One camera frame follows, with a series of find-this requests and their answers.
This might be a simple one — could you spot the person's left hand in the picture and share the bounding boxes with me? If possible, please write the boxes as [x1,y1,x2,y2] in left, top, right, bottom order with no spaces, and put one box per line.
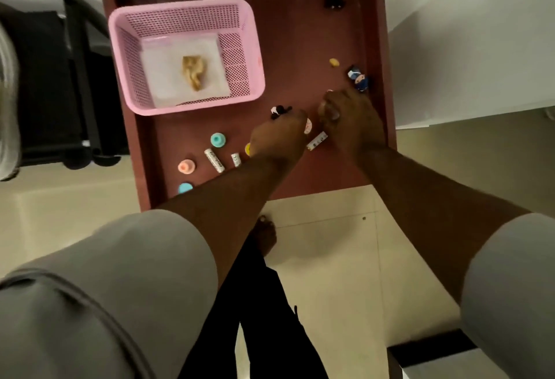
[249,109,311,163]

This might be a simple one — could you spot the person's right hand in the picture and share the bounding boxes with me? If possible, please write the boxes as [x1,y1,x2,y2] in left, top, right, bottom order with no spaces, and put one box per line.
[317,89,387,154]

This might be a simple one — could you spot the person's right forearm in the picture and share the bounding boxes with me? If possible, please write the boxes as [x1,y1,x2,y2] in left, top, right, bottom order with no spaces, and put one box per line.
[353,143,533,306]

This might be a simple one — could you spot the person's left forearm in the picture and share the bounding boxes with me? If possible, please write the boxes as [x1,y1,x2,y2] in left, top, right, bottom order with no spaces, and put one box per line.
[155,149,305,290]

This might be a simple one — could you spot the white printed tube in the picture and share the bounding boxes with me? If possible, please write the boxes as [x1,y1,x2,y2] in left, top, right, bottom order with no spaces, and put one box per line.
[306,131,329,151]

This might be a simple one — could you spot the blue toy figure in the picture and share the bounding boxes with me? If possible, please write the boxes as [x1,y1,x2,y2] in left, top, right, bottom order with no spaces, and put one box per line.
[346,65,370,93]

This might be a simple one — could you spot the red-brown wooden tray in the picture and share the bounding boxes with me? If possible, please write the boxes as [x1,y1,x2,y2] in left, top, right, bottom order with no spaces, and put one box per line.
[96,0,398,213]

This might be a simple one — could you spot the long white tube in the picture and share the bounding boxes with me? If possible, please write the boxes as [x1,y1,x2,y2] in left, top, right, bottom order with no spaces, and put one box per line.
[204,148,225,174]

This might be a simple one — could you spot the tan toy figure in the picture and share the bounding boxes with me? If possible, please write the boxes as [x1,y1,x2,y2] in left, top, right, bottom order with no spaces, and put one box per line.
[182,55,208,92]

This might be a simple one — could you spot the person's foot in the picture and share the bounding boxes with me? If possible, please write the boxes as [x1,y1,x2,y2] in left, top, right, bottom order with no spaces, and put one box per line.
[251,216,278,260]

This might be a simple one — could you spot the white paper sheet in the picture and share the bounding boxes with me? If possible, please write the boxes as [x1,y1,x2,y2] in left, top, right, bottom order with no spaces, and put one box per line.
[140,32,232,108]

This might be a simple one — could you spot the pink plastic basket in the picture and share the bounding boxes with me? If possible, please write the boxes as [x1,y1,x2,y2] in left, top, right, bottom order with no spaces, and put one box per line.
[108,0,266,117]

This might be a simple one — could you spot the black trousers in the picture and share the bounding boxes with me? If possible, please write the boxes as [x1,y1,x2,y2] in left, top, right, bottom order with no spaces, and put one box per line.
[177,236,330,379]

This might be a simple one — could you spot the black chair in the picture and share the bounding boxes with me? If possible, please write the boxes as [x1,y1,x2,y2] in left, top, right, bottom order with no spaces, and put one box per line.
[0,0,123,172]

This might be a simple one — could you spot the grey shirt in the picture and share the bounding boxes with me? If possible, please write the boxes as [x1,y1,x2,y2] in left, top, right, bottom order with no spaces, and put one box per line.
[0,209,555,379]

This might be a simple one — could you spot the white ribbed hose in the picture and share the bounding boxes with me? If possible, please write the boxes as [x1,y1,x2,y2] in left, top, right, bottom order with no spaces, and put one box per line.
[0,23,23,182]

